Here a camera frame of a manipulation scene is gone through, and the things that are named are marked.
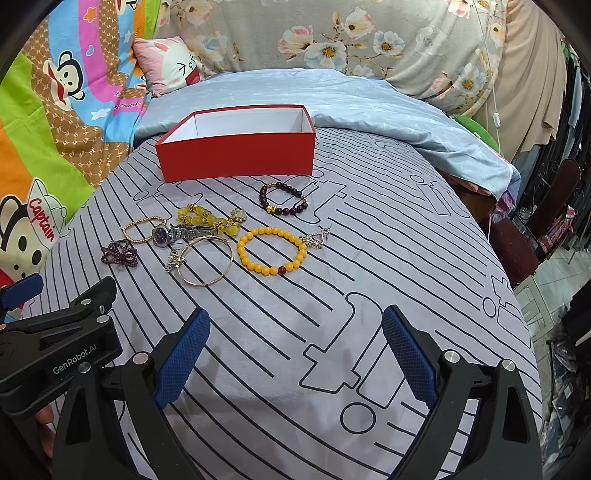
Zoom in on purple bead bracelet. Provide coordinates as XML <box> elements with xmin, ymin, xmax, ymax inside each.
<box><xmin>100</xmin><ymin>239</ymin><xmax>140</xmax><ymax>270</ymax></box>

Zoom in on silver dangle earring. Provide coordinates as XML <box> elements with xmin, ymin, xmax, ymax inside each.
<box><xmin>165</xmin><ymin>247</ymin><xmax>186</xmax><ymax>273</ymax></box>
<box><xmin>300</xmin><ymin>226</ymin><xmax>331</xmax><ymax>250</ymax></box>

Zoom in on silver wristwatch purple dial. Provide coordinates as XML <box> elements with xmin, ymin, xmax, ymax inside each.
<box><xmin>152</xmin><ymin>224</ymin><xmax>208</xmax><ymax>248</ymax></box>

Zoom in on small gold bead bracelet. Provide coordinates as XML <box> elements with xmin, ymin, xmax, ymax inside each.
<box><xmin>121</xmin><ymin>216</ymin><xmax>168</xmax><ymax>245</ymax></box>

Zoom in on thin gold bangle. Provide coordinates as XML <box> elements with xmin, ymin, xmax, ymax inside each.
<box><xmin>173</xmin><ymin>234</ymin><xmax>235</xmax><ymax>288</ymax></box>

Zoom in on yellow crystal bead bracelet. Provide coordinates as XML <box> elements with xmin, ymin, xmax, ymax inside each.
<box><xmin>177</xmin><ymin>204</ymin><xmax>247</xmax><ymax>238</ymax></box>

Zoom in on orange bead bracelet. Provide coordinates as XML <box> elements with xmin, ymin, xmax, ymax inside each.
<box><xmin>236</xmin><ymin>226</ymin><xmax>309</xmax><ymax>277</ymax></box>

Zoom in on dark brown bead bracelet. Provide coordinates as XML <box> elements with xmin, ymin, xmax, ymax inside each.
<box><xmin>258</xmin><ymin>181</ymin><xmax>310</xmax><ymax>217</ymax></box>

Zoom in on person's left hand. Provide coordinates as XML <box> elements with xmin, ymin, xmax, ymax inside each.
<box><xmin>35</xmin><ymin>405</ymin><xmax>55</xmax><ymax>459</ymax></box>

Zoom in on colourful monkey cartoon blanket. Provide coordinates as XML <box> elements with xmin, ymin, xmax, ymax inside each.
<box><xmin>1</xmin><ymin>0</ymin><xmax>159</xmax><ymax>286</ymax></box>

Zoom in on dark red chair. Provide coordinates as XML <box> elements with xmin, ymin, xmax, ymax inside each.
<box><xmin>489</xmin><ymin>159</ymin><xmax>581</xmax><ymax>287</ymax></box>

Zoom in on red cardboard box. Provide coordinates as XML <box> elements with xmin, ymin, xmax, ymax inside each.
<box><xmin>155</xmin><ymin>105</ymin><xmax>317</xmax><ymax>182</ymax></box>

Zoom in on pink rabbit pillow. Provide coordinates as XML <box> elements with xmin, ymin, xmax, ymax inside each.
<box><xmin>132</xmin><ymin>36</ymin><xmax>201</xmax><ymax>97</ymax></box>

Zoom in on light blue quilt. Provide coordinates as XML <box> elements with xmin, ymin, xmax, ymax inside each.
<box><xmin>134</xmin><ymin>68</ymin><xmax>521</xmax><ymax>198</ymax></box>

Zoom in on green plastic object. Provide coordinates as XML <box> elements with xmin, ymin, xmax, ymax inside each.
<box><xmin>454</xmin><ymin>115</ymin><xmax>501</xmax><ymax>153</ymax></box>

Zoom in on grey floral duvet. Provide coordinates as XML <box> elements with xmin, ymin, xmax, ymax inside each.
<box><xmin>154</xmin><ymin>0</ymin><xmax>508</xmax><ymax>116</ymax></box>

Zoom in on white cord with switch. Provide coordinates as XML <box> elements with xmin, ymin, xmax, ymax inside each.
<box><xmin>469</xmin><ymin>0</ymin><xmax>507</xmax><ymax>160</ymax></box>

